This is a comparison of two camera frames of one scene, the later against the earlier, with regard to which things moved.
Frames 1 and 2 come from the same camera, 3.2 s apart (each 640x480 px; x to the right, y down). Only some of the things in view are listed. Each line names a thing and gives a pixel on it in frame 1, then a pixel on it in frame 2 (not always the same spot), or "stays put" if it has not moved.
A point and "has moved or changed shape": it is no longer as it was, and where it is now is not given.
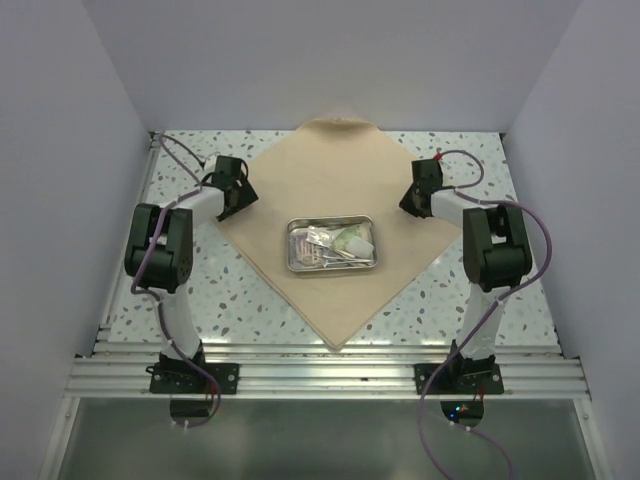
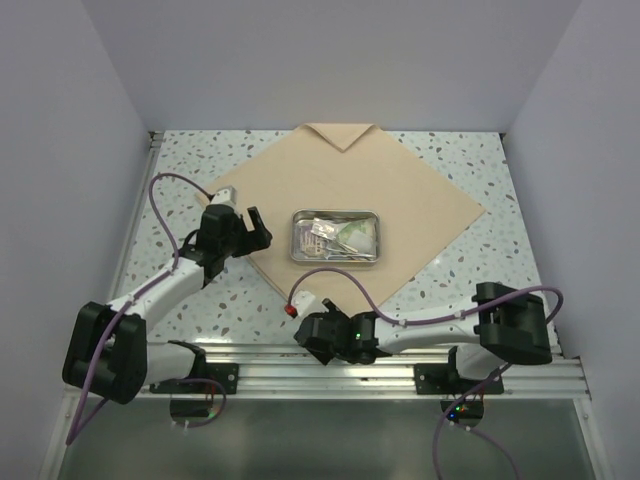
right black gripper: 406,203 → 334,312
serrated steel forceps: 335,260 → 336,249
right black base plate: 459,378 stays put
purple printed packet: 304,252 has moved or changed shape
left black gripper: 246,196 → 252,240
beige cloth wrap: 340,167 stays put
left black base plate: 187,378 stays put
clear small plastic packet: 322,236 has moved or changed shape
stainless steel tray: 330,242 has moved or changed shape
